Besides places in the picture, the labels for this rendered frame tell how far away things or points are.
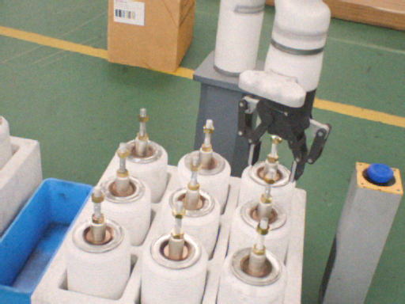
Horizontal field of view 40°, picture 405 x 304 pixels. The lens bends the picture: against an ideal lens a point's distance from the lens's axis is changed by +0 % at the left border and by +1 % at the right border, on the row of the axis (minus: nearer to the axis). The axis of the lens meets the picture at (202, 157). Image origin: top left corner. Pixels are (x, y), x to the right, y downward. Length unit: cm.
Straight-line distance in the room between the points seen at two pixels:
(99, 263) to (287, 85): 36
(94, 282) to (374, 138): 108
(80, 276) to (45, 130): 79
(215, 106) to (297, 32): 55
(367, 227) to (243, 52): 46
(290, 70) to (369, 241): 37
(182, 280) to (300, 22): 38
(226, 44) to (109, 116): 55
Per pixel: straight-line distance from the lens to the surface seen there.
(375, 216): 96
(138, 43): 191
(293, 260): 96
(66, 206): 122
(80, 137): 155
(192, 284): 82
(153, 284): 83
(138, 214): 92
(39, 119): 163
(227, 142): 128
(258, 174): 100
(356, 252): 101
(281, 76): 74
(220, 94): 123
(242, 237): 90
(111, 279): 86
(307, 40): 73
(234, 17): 118
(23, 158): 115
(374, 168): 95
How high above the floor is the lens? 82
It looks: 34 degrees down
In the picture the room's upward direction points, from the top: 6 degrees clockwise
